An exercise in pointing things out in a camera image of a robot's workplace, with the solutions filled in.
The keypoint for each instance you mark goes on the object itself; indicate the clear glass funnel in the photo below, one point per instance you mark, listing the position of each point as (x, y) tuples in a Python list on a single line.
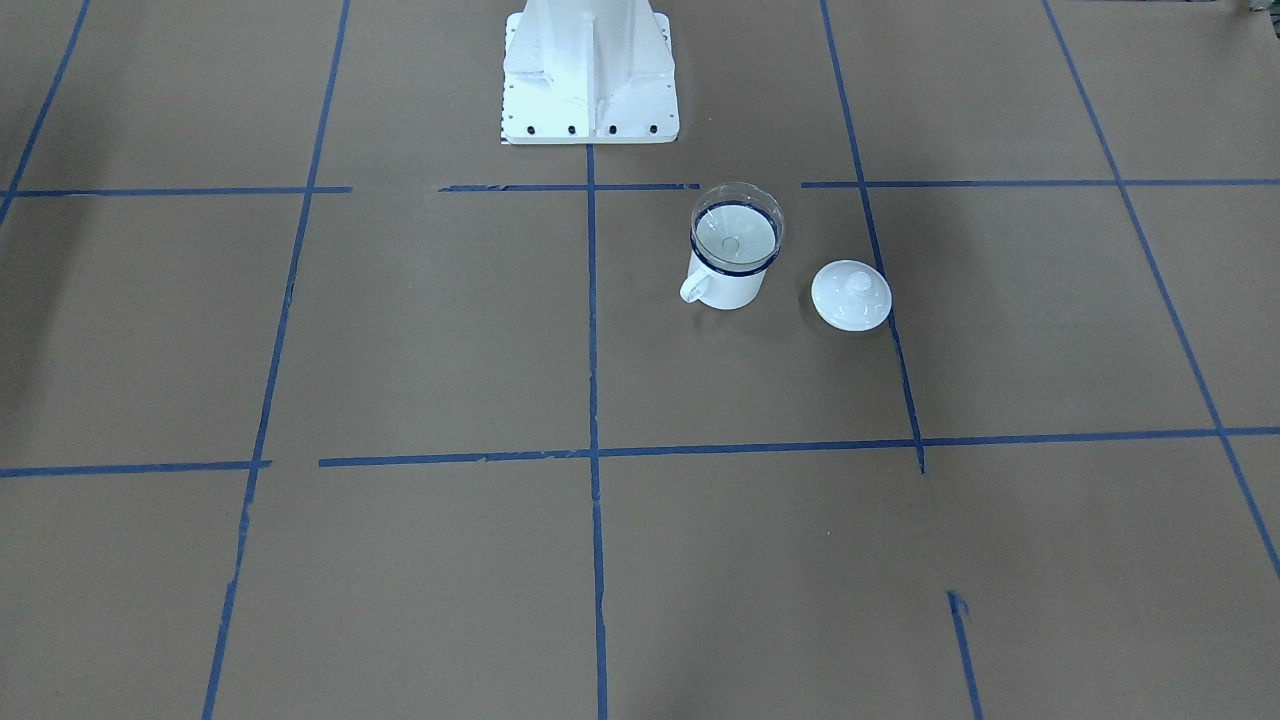
[(737, 229)]

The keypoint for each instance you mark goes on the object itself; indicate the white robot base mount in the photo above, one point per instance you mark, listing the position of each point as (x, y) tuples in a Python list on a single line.
[(579, 72)]

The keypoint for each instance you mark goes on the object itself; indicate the white ceramic lid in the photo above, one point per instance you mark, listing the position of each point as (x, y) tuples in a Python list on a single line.
[(851, 296)]

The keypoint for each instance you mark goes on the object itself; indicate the white enamel mug blue rim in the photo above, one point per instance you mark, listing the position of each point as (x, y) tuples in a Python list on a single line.
[(702, 286)]

